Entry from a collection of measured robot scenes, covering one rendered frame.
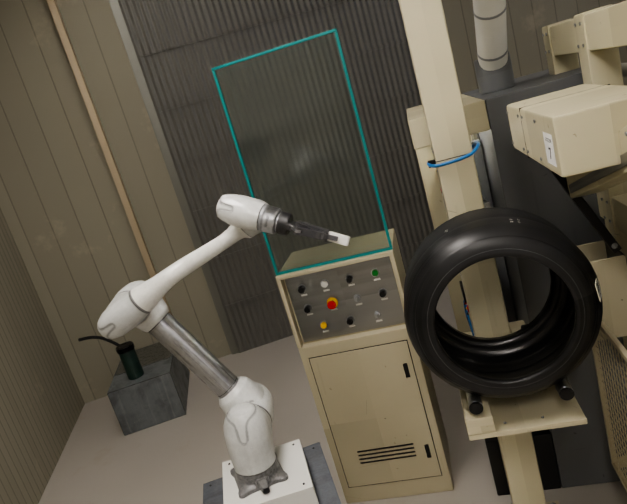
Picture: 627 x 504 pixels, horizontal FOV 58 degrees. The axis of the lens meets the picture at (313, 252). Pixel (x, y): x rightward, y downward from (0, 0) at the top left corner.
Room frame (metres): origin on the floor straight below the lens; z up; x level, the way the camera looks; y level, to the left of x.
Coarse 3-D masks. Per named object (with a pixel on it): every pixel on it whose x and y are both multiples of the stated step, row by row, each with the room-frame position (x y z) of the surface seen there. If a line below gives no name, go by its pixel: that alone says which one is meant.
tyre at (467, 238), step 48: (432, 240) 1.73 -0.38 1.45; (480, 240) 1.57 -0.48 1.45; (528, 240) 1.54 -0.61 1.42; (432, 288) 1.60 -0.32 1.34; (576, 288) 1.51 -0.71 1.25; (432, 336) 1.61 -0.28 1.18; (528, 336) 1.81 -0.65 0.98; (576, 336) 1.51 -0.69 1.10; (480, 384) 1.58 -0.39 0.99; (528, 384) 1.55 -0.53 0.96
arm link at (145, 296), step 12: (228, 228) 1.96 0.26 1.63; (240, 228) 1.92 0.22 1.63; (216, 240) 1.93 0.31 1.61; (228, 240) 1.94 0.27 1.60; (192, 252) 1.89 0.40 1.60; (204, 252) 1.89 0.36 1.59; (216, 252) 1.92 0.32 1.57; (180, 264) 1.84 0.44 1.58; (192, 264) 1.86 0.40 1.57; (156, 276) 1.83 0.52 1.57; (168, 276) 1.82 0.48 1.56; (180, 276) 1.83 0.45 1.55; (144, 288) 1.82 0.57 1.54; (156, 288) 1.81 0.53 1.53; (168, 288) 1.83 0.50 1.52; (132, 300) 1.80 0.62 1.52; (144, 300) 1.80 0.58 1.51; (156, 300) 1.82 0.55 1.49
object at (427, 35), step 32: (416, 0) 1.94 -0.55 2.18; (416, 32) 1.94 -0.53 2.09; (416, 64) 1.95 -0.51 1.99; (448, 64) 1.92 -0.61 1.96; (448, 96) 1.93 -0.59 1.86; (448, 128) 1.93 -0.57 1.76; (448, 160) 1.94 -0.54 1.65; (448, 192) 1.94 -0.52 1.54; (480, 192) 1.92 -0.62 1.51; (480, 288) 1.93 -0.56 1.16; (480, 320) 1.94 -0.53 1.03; (512, 448) 1.94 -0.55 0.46; (512, 480) 1.94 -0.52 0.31
